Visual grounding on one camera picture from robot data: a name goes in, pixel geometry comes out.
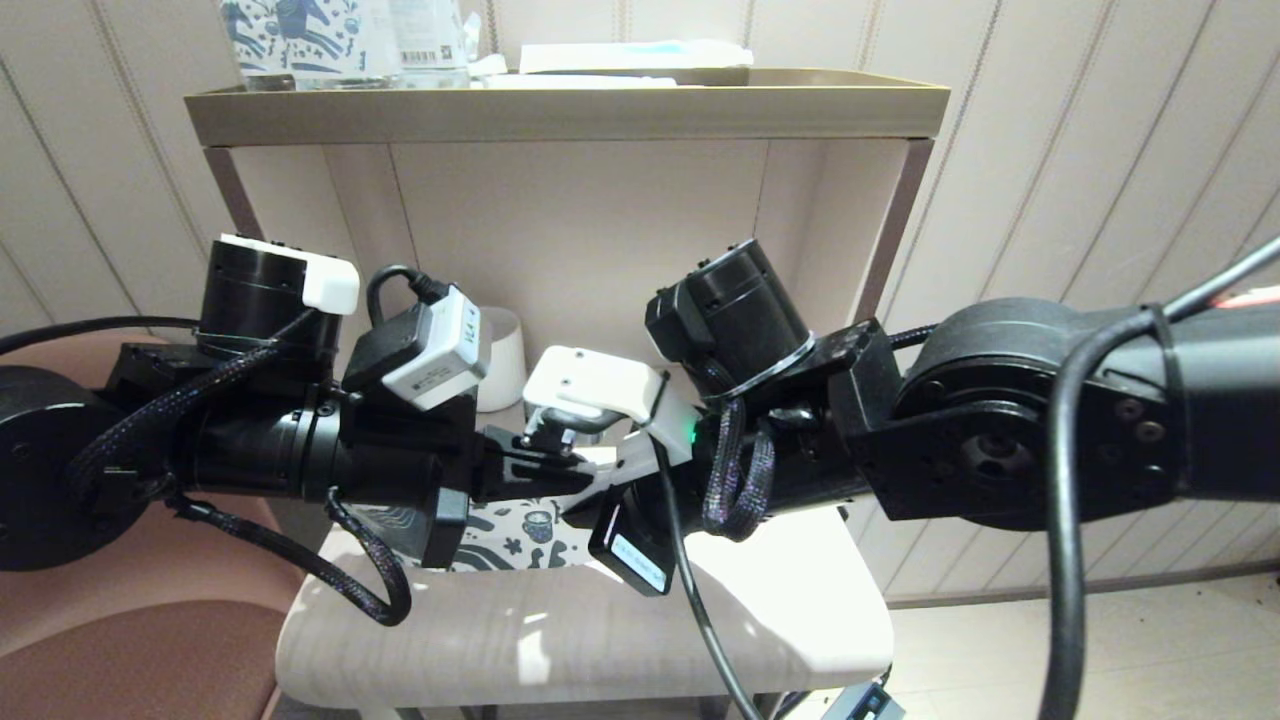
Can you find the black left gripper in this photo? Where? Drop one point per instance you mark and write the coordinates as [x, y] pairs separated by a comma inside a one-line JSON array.
[[450, 470]]

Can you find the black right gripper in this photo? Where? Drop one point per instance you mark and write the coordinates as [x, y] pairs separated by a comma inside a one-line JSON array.
[[640, 540]]

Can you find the white horse-print zip pouch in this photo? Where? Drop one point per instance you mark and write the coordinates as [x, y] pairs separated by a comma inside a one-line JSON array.
[[520, 540]]

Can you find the white ribbed mug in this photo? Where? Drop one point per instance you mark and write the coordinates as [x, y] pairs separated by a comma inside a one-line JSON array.
[[505, 360]]

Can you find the light wood shelf desk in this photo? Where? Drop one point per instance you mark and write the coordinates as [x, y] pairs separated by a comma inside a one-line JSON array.
[[600, 250]]

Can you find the small knotted white packet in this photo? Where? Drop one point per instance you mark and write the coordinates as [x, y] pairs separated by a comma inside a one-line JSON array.
[[486, 65]]

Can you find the blue white toothbrush packet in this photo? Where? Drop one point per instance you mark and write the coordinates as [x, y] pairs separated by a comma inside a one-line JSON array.
[[620, 57]]

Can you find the barcode label water bottle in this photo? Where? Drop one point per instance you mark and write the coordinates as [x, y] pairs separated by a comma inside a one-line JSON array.
[[428, 40]]

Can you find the horse-print packages on shelf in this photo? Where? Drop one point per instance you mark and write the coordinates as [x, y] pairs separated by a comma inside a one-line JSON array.
[[335, 40]]

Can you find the horse label water bottle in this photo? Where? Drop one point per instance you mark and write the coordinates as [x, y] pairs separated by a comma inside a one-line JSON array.
[[250, 40]]

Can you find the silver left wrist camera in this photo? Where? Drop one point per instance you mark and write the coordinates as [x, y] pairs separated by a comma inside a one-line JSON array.
[[440, 350]]

